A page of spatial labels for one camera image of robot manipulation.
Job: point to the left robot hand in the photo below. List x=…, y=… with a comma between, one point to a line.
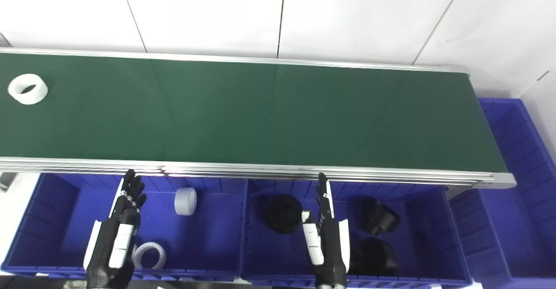
x=108, y=245

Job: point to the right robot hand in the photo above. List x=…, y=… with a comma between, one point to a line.
x=332, y=250

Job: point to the black round flanged part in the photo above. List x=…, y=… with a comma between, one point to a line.
x=380, y=217
x=375, y=256
x=282, y=213

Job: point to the blue bin with black parts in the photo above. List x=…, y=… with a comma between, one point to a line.
x=278, y=254

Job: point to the white plastic cylinder part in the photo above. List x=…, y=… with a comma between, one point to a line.
x=184, y=201

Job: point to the blue bin with white parts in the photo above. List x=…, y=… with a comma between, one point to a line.
x=208, y=241

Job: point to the grey aluminium conveyor leg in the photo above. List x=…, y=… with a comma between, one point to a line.
x=6, y=181

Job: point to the green conveyor belt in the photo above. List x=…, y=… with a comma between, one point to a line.
x=260, y=115

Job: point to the empty blue plastic bin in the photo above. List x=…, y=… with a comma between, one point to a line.
x=512, y=219

